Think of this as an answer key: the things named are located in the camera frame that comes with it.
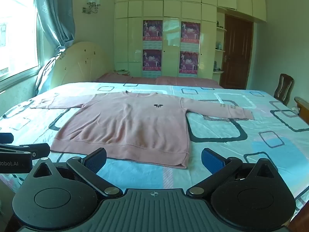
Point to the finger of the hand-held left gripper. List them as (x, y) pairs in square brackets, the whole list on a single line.
[(6, 138), (41, 148)]

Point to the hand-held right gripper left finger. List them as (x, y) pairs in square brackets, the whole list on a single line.
[(96, 160)]

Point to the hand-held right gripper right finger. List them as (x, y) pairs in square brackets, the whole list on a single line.
[(212, 160)]

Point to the pink sweater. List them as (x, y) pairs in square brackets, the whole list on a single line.
[(125, 125)]

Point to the patterned light blue bed sheet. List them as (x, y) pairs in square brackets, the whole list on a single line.
[(241, 154)]

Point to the red bedspread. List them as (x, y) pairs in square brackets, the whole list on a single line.
[(169, 80)]

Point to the stack of books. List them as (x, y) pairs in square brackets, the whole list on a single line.
[(121, 72)]

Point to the cream rounded headboard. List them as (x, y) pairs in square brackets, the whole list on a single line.
[(82, 62)]

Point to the wooden chair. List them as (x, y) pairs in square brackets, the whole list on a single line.
[(284, 87)]

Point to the wooden furniture piece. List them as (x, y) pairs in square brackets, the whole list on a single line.
[(303, 108)]

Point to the window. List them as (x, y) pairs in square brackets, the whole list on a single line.
[(17, 33)]

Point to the corner shelf unit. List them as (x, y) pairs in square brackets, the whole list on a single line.
[(220, 50)]

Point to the dark wooden door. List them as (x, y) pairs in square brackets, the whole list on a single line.
[(237, 53)]

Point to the teal bottle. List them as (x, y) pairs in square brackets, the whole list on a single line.
[(219, 45)]

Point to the blue-grey curtain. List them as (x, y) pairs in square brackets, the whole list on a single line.
[(56, 17)]

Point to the cream glossy wardrobe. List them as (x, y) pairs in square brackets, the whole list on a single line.
[(171, 9)]

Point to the purple wall poster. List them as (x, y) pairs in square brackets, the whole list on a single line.
[(190, 32), (189, 62), (152, 61), (152, 30)]

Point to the wall lamp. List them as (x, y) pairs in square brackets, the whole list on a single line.
[(93, 3)]

